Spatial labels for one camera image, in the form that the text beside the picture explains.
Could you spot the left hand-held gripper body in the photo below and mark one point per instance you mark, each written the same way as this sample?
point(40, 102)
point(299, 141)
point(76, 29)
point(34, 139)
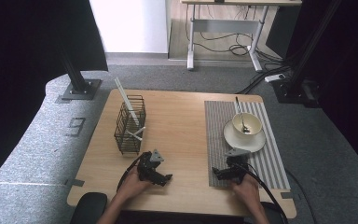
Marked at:
point(146, 166)

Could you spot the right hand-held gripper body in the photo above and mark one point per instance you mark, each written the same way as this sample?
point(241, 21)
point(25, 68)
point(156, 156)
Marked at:
point(237, 161)

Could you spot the white saucer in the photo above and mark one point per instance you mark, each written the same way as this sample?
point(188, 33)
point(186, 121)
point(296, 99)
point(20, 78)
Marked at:
point(245, 144)

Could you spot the person's left hand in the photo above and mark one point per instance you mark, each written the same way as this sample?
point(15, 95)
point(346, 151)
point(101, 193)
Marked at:
point(132, 186)

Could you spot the person's right hand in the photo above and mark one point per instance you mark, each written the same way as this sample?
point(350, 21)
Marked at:
point(247, 189)

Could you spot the striped grey placemat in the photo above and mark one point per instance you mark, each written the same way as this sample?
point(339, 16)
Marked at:
point(217, 140)

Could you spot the white cup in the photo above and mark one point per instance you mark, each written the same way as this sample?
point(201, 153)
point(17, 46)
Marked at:
point(254, 123)

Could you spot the metal spoon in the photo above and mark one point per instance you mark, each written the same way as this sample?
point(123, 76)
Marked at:
point(240, 113)

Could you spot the grey tape strip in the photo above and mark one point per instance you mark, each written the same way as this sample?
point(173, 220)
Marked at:
point(76, 182)
point(286, 195)

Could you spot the black metal stand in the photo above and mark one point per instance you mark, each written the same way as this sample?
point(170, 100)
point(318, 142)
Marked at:
point(295, 91)
point(80, 88)

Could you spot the white power strip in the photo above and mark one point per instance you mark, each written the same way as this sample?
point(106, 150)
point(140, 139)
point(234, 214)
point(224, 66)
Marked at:
point(275, 77)

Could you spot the desk with white legs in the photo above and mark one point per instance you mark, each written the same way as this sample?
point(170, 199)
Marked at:
point(227, 25)

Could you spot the black curtain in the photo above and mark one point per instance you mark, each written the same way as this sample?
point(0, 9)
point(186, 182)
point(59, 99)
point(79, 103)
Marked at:
point(348, 62)
point(21, 46)

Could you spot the white wall panel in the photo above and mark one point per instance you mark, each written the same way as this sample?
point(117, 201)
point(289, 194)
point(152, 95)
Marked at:
point(130, 25)

